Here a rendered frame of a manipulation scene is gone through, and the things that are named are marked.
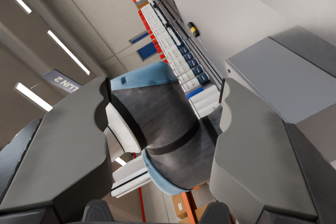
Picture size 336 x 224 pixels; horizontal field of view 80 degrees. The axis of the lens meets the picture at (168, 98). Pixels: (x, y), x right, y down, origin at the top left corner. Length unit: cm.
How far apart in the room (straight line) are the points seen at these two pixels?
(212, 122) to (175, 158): 10
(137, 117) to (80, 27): 818
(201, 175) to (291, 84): 21
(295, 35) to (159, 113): 25
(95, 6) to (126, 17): 114
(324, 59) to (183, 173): 28
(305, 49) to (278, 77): 6
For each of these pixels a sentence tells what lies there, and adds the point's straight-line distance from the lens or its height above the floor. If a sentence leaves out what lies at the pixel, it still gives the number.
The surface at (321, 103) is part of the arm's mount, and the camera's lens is 35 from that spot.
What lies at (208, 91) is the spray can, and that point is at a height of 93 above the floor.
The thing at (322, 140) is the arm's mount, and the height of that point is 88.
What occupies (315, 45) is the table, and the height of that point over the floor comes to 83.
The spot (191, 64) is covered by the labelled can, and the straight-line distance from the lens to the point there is 128.
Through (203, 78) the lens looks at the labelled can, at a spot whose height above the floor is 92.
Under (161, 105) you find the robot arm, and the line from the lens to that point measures 32.
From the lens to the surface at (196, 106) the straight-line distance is 107.
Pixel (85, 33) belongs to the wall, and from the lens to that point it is 852.
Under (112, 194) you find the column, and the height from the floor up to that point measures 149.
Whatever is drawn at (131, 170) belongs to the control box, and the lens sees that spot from 90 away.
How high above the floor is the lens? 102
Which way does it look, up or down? 6 degrees up
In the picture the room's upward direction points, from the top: 119 degrees counter-clockwise
